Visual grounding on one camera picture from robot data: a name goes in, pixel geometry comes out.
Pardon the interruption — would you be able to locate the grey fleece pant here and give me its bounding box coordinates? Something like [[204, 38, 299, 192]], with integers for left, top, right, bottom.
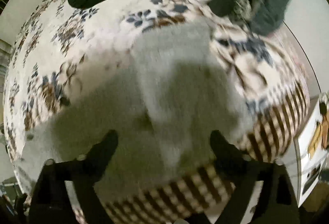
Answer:
[[20, 21, 253, 192]]

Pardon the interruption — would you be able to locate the brown checkered bedsheet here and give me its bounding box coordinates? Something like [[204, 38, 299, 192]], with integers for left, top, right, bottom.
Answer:
[[77, 81, 311, 224]]

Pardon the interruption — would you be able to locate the floral white bed blanket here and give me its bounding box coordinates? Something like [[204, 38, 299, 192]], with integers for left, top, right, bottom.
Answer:
[[3, 0, 306, 193]]

